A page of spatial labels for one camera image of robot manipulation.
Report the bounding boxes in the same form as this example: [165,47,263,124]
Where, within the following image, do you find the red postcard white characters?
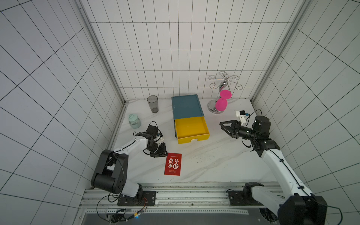
[164,153,182,176]

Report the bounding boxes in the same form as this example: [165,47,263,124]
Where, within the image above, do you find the yellow drawer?
[174,116,210,144]

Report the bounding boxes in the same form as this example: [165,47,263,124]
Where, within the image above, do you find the teal drawer cabinet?
[171,94,204,120]

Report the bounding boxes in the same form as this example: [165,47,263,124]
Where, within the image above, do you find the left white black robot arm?
[91,125,168,201]

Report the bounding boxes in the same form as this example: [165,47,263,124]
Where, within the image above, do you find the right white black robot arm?
[220,116,328,225]

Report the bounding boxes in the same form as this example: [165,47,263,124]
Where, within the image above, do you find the mint green jar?
[128,113,141,129]

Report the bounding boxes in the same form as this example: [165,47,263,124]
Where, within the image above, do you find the pink hourglass cup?
[215,90,232,112]

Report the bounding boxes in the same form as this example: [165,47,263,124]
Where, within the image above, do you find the grey translucent cup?
[147,95,158,113]

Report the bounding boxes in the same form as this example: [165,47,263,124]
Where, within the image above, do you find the chrome cup rack stand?
[208,71,243,114]

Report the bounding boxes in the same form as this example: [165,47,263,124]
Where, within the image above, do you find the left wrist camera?
[154,131,164,144]

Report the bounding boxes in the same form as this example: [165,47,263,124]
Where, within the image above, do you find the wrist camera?
[154,131,164,144]
[236,110,249,126]

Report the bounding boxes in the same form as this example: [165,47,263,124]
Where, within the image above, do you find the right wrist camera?
[236,110,249,126]

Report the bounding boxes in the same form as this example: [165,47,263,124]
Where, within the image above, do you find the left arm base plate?
[117,191,157,207]

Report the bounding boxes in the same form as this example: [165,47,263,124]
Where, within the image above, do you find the aluminium mounting rail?
[80,184,285,216]

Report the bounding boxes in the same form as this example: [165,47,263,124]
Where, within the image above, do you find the left base cable bundle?
[95,193,148,224]

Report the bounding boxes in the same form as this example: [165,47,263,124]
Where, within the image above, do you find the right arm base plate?
[226,182,264,206]

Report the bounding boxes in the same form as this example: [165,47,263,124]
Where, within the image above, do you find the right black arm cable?
[309,193,344,225]

